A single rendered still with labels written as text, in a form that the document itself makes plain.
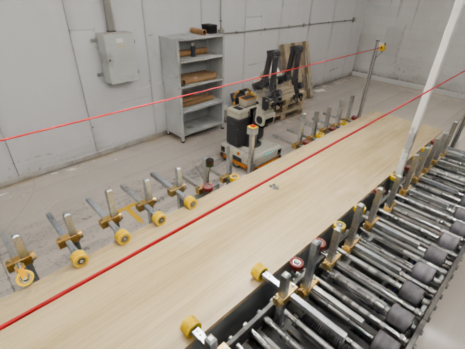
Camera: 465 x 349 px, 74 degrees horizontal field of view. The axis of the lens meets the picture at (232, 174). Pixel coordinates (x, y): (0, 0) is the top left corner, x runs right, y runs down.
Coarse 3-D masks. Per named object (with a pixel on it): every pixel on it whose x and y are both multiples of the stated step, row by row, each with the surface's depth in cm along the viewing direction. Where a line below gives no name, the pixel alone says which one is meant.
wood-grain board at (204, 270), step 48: (336, 144) 305; (384, 144) 308; (240, 192) 232; (288, 192) 234; (336, 192) 235; (144, 240) 187; (192, 240) 188; (240, 240) 189; (288, 240) 190; (48, 288) 156; (96, 288) 157; (144, 288) 158; (192, 288) 158; (240, 288) 159; (0, 336) 135; (48, 336) 136; (96, 336) 136; (144, 336) 137
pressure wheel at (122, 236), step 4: (116, 232) 181; (120, 232) 181; (124, 232) 181; (128, 232) 184; (116, 236) 180; (120, 236) 179; (124, 236) 181; (128, 236) 182; (116, 240) 181; (120, 240) 180; (124, 240) 182; (128, 240) 184; (120, 244) 181
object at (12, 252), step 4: (0, 232) 181; (4, 232) 181; (4, 236) 178; (4, 240) 175; (8, 240) 175; (8, 244) 173; (8, 248) 171; (12, 248) 171; (8, 252) 168; (12, 252) 168; (16, 252) 168; (12, 256) 166; (16, 264) 161
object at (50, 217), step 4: (48, 216) 194; (52, 216) 194; (52, 220) 191; (56, 220) 191; (52, 224) 190; (56, 224) 188; (56, 228) 185; (60, 228) 185; (60, 232) 182; (64, 232) 182; (68, 240) 177; (68, 244) 174; (72, 244) 174; (72, 248) 172; (76, 248) 172; (72, 252) 169
